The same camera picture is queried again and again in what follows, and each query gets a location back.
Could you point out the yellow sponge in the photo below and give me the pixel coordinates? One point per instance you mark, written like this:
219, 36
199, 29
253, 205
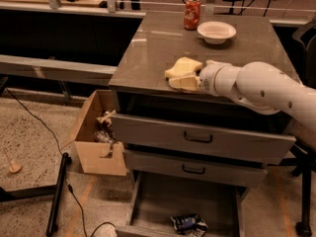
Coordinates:
183, 66

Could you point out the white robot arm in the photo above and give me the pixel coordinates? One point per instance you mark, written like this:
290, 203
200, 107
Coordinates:
257, 86

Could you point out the white paper bowl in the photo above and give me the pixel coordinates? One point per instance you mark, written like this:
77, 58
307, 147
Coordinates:
216, 32

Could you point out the orange soda can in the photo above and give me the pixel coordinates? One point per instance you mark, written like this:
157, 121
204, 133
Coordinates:
191, 14

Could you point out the grey drawer cabinet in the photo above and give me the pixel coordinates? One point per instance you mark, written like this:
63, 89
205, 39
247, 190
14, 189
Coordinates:
140, 88

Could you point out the top grey drawer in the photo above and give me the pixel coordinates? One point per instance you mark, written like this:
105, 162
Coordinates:
202, 139

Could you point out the middle grey drawer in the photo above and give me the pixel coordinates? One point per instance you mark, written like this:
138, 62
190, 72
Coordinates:
194, 169

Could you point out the trash inside cardboard box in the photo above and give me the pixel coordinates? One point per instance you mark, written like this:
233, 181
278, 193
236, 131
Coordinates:
104, 129

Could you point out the bottom open grey drawer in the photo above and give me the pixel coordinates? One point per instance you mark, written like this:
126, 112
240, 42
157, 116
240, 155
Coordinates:
157, 198

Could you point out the open cardboard box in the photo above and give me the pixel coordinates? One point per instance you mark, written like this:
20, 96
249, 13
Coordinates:
96, 157

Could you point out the black chair base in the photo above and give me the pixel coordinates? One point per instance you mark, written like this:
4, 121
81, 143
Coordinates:
304, 162

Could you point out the crumpled blue snack bag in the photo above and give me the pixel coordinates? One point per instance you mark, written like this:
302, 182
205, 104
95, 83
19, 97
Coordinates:
190, 225

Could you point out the grey metal rail beam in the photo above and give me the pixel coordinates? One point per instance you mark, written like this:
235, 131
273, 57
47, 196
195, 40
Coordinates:
76, 72

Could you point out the black table leg frame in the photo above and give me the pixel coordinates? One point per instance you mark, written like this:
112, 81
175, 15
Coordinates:
53, 190

